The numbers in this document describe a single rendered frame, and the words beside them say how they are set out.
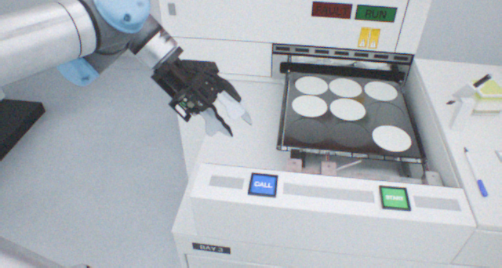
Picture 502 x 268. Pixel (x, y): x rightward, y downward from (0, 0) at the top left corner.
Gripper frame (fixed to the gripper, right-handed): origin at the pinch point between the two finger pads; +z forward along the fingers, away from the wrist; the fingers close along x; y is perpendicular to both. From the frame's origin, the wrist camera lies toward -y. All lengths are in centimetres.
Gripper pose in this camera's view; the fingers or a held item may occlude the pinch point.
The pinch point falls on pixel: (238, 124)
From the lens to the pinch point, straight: 76.2
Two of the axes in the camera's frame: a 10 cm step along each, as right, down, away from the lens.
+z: 6.6, 6.8, 3.1
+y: -2.2, 5.7, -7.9
